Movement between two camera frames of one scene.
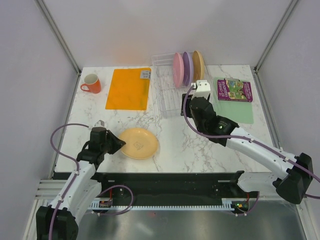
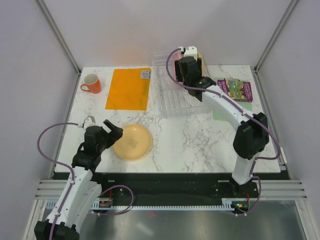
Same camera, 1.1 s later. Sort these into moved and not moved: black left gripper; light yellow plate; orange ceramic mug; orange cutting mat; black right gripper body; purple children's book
Moved: black left gripper; black right gripper body; light yellow plate
Not moved: orange cutting mat; purple children's book; orange ceramic mug
